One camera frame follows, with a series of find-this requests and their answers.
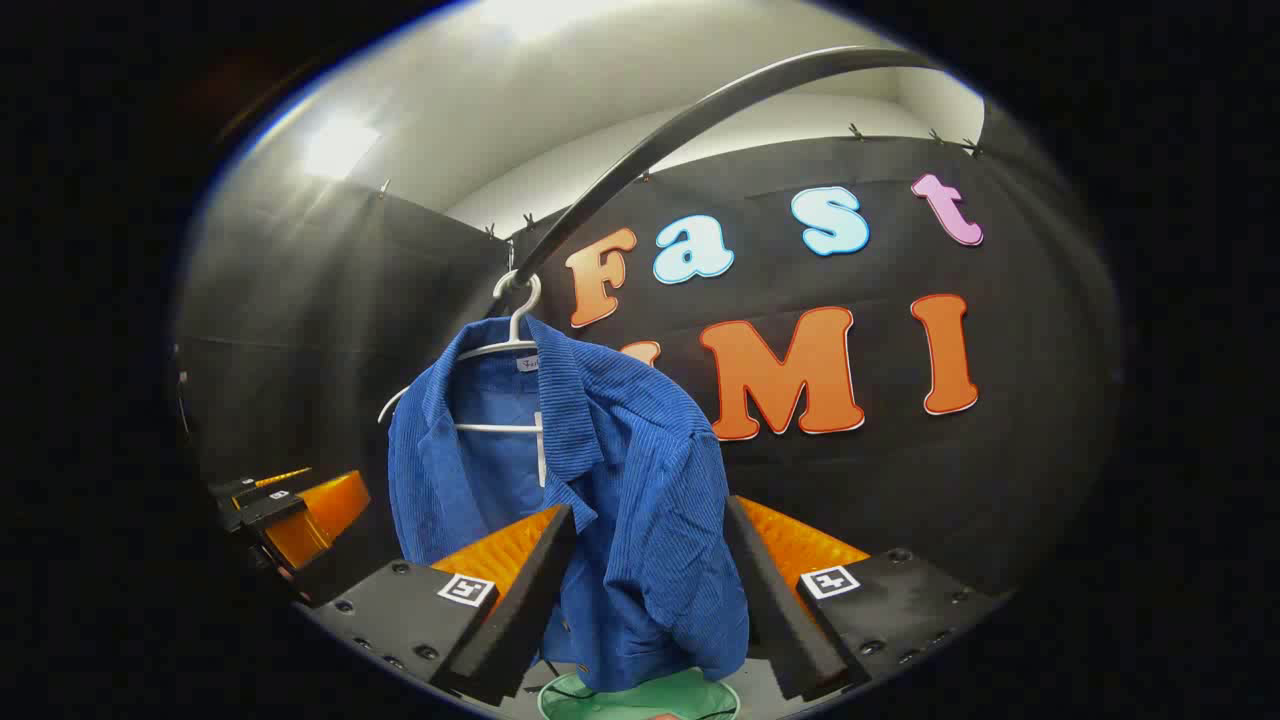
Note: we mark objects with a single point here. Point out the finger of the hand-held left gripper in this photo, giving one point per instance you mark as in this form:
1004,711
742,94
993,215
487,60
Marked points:
320,515
232,488

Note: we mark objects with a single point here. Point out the black backdrop cloth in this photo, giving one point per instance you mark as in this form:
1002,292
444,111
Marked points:
1000,500
300,330

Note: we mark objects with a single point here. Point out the black clothes rack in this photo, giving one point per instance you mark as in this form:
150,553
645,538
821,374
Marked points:
760,78

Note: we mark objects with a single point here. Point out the white clothes hanger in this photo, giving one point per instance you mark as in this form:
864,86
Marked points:
516,322

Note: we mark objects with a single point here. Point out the green laundry hamper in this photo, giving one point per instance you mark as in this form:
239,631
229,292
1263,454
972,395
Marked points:
700,700

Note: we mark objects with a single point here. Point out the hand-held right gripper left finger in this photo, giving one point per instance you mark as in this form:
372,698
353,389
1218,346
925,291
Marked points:
530,600

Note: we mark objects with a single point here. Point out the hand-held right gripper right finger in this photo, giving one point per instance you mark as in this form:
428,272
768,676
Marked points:
775,610

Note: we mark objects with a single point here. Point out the ceiling light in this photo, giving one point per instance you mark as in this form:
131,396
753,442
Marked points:
340,148

